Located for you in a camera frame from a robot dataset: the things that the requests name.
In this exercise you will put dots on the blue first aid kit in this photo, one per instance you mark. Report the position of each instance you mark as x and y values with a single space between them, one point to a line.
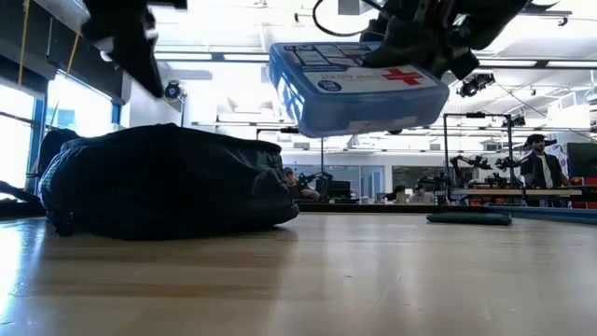
354 102

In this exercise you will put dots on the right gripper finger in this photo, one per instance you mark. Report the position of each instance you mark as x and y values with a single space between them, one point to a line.
396 58
459 66

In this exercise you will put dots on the black stand frame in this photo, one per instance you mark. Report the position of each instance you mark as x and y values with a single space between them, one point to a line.
289 130

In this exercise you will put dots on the floral curtain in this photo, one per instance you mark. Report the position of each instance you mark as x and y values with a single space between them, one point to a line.
562 156

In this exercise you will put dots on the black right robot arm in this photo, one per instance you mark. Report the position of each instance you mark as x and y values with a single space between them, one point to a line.
499 21

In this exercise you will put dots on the navy blue backpack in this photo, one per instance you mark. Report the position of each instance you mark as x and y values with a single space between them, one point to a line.
163 182

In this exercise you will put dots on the black camera rig frame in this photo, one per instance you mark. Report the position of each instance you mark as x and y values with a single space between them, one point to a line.
476 115

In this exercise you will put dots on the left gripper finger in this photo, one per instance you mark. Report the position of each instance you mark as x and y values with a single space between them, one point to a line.
140 60

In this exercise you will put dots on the black background robot arm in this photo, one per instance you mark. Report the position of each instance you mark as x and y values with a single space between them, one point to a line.
471 162
506 163
319 179

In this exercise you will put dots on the long ceiling light fixture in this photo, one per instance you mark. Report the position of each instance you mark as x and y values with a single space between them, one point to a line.
210 57

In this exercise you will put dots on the large black monitor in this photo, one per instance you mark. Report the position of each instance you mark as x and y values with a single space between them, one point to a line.
583 161

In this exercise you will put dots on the black wallet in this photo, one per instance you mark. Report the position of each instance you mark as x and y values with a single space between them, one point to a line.
468 219

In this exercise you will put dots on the red storage rack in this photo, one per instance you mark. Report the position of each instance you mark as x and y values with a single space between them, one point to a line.
587 183

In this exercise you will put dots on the black ceiling spotlight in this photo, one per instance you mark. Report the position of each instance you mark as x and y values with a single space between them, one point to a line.
172 90

